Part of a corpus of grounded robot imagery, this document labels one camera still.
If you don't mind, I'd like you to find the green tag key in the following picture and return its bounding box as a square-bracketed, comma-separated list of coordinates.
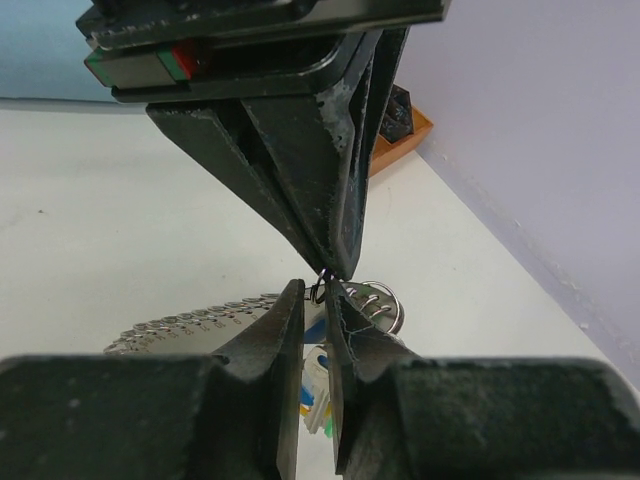
[322, 406, 333, 438]

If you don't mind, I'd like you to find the wooden compartment tray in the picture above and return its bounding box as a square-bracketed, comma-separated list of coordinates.
[369, 107, 434, 178]

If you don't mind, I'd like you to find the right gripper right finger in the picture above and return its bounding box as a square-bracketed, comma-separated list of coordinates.
[325, 280, 639, 479]

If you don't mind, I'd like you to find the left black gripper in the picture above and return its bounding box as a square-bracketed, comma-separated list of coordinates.
[76, 0, 449, 279]

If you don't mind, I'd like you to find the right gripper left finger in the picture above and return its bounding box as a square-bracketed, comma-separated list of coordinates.
[1, 280, 304, 479]

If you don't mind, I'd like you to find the blue tag key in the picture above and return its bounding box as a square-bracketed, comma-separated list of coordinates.
[300, 318, 328, 411]

